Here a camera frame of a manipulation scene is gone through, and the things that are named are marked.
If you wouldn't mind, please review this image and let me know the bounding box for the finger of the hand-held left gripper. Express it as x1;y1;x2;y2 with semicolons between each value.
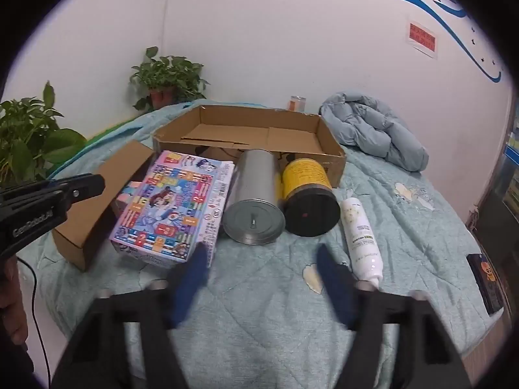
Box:
49;173;106;211

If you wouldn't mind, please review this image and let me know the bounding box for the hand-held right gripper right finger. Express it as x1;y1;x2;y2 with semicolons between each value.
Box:
316;244;473;389

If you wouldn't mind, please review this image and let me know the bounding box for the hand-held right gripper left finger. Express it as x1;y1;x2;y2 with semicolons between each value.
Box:
51;242;211;389

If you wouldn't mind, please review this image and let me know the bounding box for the small brown cardboard box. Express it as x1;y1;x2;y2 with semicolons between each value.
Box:
53;140;155;272

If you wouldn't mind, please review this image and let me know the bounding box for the white plastic bottle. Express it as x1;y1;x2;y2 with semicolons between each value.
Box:
340;196;384;290

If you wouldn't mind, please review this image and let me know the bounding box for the colourful booklet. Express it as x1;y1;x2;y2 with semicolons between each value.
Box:
109;150;236;269

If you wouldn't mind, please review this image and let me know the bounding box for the yellow label jar black lid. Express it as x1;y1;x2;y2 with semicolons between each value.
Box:
281;157;341;238

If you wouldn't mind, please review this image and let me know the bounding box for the silver metal can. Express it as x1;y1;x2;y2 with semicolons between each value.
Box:
223;149;284;247

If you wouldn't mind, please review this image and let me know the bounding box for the large cardboard tray box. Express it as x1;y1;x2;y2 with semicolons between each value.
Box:
152;104;347;189

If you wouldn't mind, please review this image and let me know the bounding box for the person's left hand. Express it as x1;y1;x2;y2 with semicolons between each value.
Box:
0;256;27;321

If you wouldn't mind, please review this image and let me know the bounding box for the green mat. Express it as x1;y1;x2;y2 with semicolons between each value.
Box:
87;119;134;147

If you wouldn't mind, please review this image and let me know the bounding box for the teal quilted blanket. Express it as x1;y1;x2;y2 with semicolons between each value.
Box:
16;99;512;389

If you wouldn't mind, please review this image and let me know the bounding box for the large leafy green plant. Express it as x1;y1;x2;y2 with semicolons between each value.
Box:
0;81;88;189

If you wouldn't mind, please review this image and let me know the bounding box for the potted plant red pot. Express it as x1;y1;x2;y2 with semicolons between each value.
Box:
130;46;209;112

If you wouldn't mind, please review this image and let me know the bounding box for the dark printed box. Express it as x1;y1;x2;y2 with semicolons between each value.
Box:
466;253;504;317

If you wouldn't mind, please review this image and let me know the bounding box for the light blue puffer jacket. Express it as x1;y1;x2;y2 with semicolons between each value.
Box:
318;91;429;172

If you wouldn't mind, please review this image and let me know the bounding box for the black cable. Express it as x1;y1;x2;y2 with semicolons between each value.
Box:
16;257;51;389

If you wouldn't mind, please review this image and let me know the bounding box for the red wall sign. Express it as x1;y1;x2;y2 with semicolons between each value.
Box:
406;18;439;59

